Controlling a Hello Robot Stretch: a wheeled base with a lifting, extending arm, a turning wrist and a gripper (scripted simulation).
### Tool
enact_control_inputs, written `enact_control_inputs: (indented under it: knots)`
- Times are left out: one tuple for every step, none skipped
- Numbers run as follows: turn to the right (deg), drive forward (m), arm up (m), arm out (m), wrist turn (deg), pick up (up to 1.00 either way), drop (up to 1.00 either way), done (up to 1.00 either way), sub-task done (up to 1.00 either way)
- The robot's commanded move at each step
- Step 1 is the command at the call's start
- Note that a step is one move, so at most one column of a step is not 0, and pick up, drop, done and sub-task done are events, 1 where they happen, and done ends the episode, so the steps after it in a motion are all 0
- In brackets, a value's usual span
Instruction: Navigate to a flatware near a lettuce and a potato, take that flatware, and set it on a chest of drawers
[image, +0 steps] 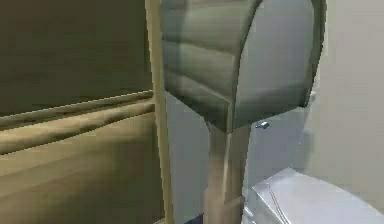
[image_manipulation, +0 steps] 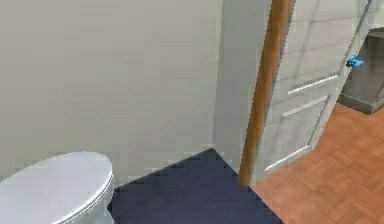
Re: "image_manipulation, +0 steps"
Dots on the white panelled room door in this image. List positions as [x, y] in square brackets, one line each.
[300, 83]

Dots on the white toilet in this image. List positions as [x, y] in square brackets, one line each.
[56, 186]

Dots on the grey cabinet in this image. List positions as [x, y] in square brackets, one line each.
[365, 80]

